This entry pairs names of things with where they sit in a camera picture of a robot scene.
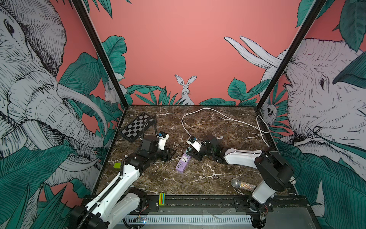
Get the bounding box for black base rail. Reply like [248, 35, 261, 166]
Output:
[137, 195, 311, 215]

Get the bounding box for right black frame post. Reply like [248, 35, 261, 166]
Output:
[256, 0, 326, 110]

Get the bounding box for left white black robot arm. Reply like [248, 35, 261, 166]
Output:
[68, 132, 175, 229]

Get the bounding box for small green circuit board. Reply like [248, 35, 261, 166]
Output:
[136, 217, 148, 224]

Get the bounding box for left black frame post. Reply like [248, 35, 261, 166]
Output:
[72, 0, 129, 110]

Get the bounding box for silver glitter microphone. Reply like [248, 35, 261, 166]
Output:
[230, 178, 256, 192]

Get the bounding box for black white checkerboard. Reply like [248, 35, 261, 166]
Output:
[120, 112, 155, 143]

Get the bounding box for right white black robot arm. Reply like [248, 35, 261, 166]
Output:
[186, 135, 294, 205]

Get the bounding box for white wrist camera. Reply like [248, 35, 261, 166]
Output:
[186, 136, 204, 152]
[157, 131, 169, 151]

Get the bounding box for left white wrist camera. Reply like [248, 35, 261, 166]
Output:
[157, 131, 169, 151]

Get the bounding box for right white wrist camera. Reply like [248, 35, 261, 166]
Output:
[186, 136, 204, 152]

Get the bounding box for purple power strip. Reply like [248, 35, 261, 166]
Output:
[176, 153, 191, 173]

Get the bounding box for black frame post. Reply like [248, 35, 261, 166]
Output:
[256, 0, 326, 110]
[72, 0, 129, 110]

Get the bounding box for white power strip cable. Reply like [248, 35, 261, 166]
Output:
[181, 107, 275, 155]

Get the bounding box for white ventilation grille strip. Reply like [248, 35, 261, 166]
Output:
[125, 215, 252, 225]

